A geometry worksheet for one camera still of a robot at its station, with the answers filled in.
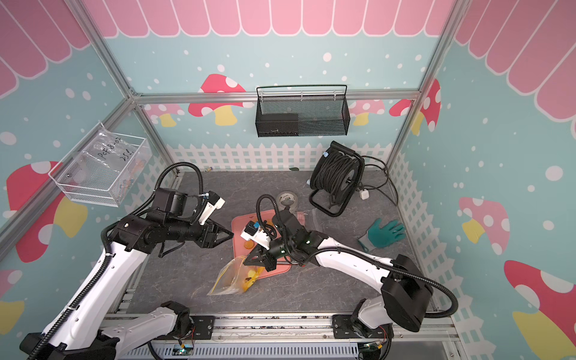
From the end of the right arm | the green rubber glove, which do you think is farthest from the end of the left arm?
the green rubber glove

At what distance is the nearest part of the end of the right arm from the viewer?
57cm

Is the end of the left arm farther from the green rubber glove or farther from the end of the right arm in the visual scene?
the green rubber glove
